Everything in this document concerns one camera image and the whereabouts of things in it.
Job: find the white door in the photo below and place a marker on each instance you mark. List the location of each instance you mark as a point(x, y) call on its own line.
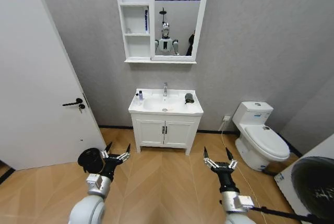
point(34, 77)

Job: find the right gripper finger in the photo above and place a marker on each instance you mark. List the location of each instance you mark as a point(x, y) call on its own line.
point(233, 163)
point(210, 162)

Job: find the white vanity cabinet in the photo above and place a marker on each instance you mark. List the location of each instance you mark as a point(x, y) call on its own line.
point(151, 132)

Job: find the dark folded towel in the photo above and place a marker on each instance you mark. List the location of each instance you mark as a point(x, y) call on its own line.
point(189, 98)

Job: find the white washing machine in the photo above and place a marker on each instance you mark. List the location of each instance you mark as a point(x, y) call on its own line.
point(310, 182)

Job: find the blue toothpaste tube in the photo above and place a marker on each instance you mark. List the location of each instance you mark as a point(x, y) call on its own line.
point(146, 21)

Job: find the black door key lock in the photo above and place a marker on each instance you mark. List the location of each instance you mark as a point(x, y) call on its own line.
point(81, 106)

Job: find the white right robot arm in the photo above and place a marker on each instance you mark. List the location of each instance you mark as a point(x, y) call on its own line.
point(233, 203)

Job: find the small purple shampoo bottle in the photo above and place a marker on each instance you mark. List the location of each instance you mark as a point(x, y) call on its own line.
point(141, 96)

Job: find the white wall shelf cabinet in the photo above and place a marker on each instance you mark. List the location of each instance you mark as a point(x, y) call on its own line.
point(135, 17)

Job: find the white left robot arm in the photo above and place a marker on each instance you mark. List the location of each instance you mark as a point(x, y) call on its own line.
point(86, 209)

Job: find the white ceramic washbasin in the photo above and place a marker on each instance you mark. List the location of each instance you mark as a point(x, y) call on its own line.
point(159, 104)

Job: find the cabinet mirror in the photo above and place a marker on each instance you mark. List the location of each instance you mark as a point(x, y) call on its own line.
point(180, 20)

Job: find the clear glass cup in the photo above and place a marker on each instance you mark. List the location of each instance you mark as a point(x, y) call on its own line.
point(128, 30)

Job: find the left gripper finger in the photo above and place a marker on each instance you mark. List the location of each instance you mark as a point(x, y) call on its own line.
point(105, 154)
point(124, 156)

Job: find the white facial cleanser tube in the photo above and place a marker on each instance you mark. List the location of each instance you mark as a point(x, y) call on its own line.
point(136, 96)

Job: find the white wall socket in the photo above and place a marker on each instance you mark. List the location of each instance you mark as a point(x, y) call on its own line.
point(227, 118)

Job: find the chrome faucet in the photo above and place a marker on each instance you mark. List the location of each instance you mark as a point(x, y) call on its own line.
point(165, 89)

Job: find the black round trash bin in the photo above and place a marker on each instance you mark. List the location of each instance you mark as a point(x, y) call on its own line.
point(90, 160)

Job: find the white toilet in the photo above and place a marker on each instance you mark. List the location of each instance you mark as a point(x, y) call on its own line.
point(263, 140)

